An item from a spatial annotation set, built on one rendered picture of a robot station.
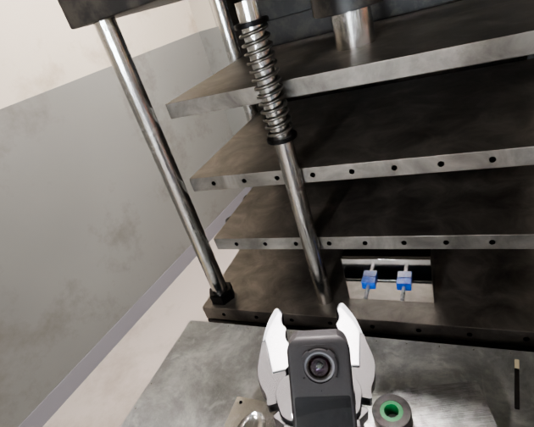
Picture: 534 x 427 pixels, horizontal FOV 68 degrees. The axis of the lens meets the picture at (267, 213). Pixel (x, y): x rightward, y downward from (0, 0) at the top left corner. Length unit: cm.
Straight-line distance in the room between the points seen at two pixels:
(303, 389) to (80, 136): 254
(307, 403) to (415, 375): 90
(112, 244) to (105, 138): 70
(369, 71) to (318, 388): 87
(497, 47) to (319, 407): 90
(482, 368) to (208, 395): 75
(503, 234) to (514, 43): 48
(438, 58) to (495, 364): 77
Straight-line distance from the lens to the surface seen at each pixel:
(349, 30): 130
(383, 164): 113
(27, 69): 268
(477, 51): 106
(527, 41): 107
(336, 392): 32
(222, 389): 130
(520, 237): 125
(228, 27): 182
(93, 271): 281
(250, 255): 178
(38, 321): 267
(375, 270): 133
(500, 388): 119
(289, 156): 113
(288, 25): 192
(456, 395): 104
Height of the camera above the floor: 176
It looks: 28 degrees down
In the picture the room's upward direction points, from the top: 18 degrees counter-clockwise
